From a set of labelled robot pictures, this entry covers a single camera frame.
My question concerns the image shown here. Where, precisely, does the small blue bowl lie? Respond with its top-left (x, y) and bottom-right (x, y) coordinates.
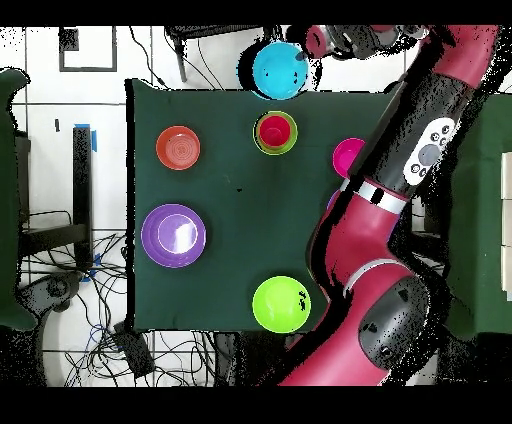
top-left (251, 41), bottom-right (310, 101)

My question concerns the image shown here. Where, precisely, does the small green bowl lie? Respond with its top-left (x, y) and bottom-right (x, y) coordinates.
top-left (252, 110), bottom-right (300, 156)

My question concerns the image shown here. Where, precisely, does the red cup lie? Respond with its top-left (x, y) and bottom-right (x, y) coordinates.
top-left (257, 114), bottom-right (292, 148)

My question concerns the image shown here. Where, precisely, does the orange bowl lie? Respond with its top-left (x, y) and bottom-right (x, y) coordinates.
top-left (155, 125), bottom-right (202, 172)

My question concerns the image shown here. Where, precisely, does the pink bowl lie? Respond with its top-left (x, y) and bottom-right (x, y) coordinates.
top-left (331, 137), bottom-right (366, 179)

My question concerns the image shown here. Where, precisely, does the dark green tablecloth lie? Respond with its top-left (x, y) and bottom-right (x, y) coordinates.
top-left (125, 78), bottom-right (401, 333)

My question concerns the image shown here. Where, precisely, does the green cloth covered table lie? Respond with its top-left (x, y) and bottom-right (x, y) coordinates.
top-left (0, 67), bottom-right (37, 333)
top-left (443, 91), bottom-right (512, 337)

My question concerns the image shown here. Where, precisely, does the large green bowl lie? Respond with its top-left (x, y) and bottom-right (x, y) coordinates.
top-left (251, 275), bottom-right (312, 334)

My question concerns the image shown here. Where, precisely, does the black metal stand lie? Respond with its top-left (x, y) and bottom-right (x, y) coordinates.
top-left (17, 126), bottom-right (94, 271)

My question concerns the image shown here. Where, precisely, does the black grey machine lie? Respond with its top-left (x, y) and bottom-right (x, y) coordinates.
top-left (17, 271), bottom-right (85, 333)

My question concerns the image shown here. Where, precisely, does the black power strip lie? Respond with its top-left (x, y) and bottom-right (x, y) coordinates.
top-left (111, 321), bottom-right (156, 379)

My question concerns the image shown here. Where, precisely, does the black chair frame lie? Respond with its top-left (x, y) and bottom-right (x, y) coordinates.
top-left (164, 25), bottom-right (283, 83)

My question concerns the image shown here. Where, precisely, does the thin black floor cable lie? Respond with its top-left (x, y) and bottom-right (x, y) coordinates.
top-left (128, 25), bottom-right (168, 90)

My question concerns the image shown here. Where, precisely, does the dark square floor frame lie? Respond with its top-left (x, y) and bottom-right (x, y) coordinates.
top-left (58, 25), bottom-right (118, 73)

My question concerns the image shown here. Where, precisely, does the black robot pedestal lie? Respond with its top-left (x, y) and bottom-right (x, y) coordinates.
top-left (213, 331), bottom-right (289, 387)

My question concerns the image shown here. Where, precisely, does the grey cable bundle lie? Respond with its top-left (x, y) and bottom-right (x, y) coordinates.
top-left (19, 209), bottom-right (217, 387)

